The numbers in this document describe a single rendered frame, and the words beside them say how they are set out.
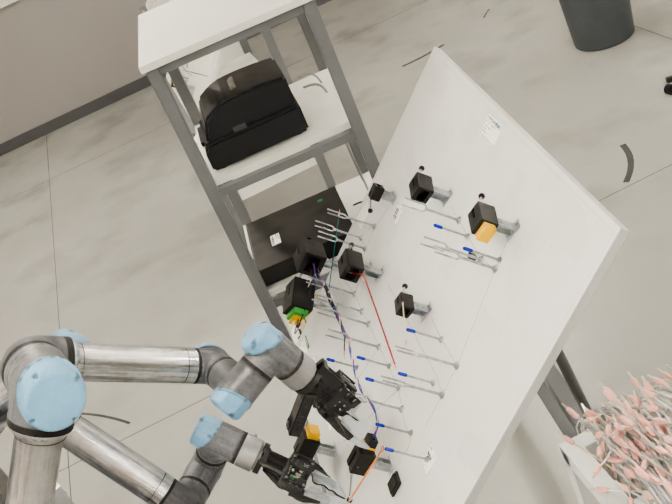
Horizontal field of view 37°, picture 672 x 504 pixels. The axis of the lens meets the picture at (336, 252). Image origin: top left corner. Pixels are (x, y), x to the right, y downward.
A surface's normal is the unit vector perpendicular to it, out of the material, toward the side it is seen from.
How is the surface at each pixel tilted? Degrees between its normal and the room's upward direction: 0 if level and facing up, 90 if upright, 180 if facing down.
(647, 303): 0
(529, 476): 0
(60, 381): 84
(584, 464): 0
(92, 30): 90
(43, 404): 84
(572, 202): 45
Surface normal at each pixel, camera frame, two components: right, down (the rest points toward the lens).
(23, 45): 0.27, 0.39
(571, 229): -0.90, -0.29
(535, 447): -0.36, -0.81
